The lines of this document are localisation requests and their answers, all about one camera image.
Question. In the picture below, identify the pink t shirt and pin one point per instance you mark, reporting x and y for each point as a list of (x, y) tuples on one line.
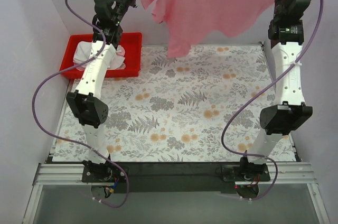
[(190, 21)]

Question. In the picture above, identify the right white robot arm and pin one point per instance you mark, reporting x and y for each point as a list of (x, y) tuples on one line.
[(289, 110)]

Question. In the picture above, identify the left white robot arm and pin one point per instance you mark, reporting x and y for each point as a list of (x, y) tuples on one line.
[(85, 102)]

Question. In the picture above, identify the red plastic bin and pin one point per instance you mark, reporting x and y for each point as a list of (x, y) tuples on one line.
[(131, 42)]

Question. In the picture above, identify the white t shirt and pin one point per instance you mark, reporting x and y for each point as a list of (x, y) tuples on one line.
[(84, 51)]

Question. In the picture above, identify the floral table mat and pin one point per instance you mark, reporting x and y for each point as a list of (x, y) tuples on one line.
[(203, 107)]

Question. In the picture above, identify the aluminium frame rail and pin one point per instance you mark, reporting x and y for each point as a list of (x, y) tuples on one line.
[(58, 174)]

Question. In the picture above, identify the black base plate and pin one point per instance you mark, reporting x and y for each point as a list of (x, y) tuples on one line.
[(174, 176)]

